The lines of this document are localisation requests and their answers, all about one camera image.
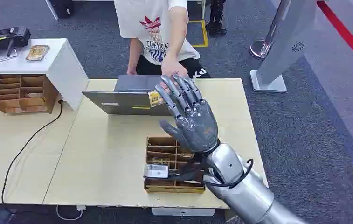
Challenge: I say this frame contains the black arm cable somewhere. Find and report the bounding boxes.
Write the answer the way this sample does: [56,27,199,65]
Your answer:
[203,158,255,189]

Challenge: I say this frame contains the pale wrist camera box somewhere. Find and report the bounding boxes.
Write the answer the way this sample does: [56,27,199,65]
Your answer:
[144,164,169,179]

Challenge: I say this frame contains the black case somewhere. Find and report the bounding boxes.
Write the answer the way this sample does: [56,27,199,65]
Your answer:
[48,0,75,19]

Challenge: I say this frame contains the gold card stack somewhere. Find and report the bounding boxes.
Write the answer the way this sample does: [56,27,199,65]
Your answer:
[25,44,51,62]

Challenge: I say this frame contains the metal wire holder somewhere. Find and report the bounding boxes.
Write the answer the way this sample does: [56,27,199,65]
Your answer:
[0,48,19,63]

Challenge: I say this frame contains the gold printed card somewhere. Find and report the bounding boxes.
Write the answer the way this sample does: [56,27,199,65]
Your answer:
[148,90,166,108]

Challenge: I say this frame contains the wooden card box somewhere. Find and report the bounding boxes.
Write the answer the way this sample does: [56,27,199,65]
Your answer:
[144,136,207,195]

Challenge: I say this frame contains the white cable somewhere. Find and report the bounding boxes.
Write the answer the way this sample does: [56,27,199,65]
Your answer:
[55,205,86,222]

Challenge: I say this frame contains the white desk stand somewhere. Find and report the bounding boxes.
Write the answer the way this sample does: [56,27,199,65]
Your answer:
[0,38,90,111]

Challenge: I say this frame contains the black device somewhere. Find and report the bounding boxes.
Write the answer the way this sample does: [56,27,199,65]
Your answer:
[0,27,32,58]

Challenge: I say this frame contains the wooden divider box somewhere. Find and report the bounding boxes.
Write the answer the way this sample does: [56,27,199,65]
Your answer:
[0,74,59,116]

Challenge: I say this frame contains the grey laptop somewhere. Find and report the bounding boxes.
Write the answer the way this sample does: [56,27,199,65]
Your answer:
[82,74,179,117]

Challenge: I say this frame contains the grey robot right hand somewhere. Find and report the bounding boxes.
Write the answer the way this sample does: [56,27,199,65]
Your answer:
[154,73,221,154]

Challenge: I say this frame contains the grey kiosk stand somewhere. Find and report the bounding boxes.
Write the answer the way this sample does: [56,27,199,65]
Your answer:
[249,0,318,93]

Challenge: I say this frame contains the chrome stanchion post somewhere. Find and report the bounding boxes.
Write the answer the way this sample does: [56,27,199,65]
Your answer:
[249,0,291,60]

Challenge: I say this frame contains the black power cable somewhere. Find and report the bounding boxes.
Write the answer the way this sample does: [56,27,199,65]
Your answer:
[1,99,64,205]

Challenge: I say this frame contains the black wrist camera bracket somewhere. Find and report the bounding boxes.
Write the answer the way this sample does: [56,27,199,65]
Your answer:
[143,154,211,183]

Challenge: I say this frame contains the white box under desk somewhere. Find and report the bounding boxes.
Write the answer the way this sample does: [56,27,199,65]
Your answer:
[151,208,216,217]

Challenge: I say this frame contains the person's left hand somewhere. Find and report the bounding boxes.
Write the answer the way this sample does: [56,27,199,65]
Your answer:
[161,56,189,80]

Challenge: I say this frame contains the black robot legs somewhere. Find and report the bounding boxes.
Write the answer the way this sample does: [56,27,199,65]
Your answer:
[205,0,228,36]

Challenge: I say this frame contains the person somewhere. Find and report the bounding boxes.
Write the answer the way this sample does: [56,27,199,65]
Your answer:
[114,0,212,80]

